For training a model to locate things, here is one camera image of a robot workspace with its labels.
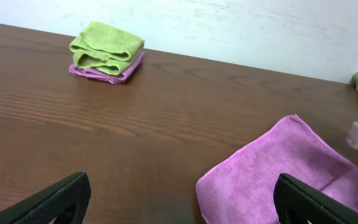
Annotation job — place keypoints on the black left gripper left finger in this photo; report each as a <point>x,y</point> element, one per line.
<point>65,201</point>

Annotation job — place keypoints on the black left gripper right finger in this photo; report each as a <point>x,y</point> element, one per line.
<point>298,203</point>

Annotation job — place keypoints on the purple microfiber cloth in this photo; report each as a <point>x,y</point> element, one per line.
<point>240,189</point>

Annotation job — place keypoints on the folded pink cloth under green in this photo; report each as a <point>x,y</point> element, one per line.
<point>95,74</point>

